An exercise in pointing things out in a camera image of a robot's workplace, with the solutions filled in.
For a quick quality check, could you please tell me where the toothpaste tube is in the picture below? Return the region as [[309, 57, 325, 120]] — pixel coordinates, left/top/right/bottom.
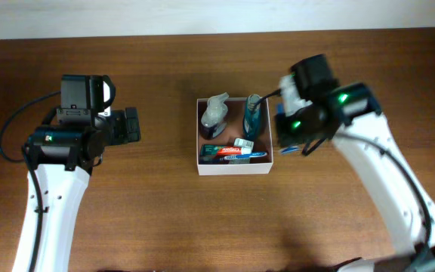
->
[[199, 144, 252, 156]]

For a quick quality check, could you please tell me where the clear pump soap bottle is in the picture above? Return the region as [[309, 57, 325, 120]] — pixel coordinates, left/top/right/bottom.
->
[[199, 92, 229, 140]]

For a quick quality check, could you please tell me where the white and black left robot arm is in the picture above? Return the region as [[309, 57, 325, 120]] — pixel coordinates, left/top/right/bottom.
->
[[12, 75, 141, 271]]

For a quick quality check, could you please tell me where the blue white toothbrush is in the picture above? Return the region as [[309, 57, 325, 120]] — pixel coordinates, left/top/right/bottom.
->
[[211, 152, 267, 162]]

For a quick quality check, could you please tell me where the white cardboard box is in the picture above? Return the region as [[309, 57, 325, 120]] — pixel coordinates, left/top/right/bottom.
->
[[196, 97, 274, 176]]

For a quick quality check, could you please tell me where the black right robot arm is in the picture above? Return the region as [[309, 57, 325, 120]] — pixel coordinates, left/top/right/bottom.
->
[[275, 54, 435, 271]]

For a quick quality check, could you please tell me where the teal mouthwash bottle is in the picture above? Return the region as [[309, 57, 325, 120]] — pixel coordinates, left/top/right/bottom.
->
[[242, 94, 261, 141]]

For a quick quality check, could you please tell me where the white green soap box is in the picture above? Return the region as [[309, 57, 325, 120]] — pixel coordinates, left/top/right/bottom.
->
[[229, 138, 254, 165]]

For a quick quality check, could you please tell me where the blue disposable razor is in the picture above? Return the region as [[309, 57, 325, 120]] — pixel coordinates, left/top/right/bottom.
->
[[276, 104, 299, 155]]

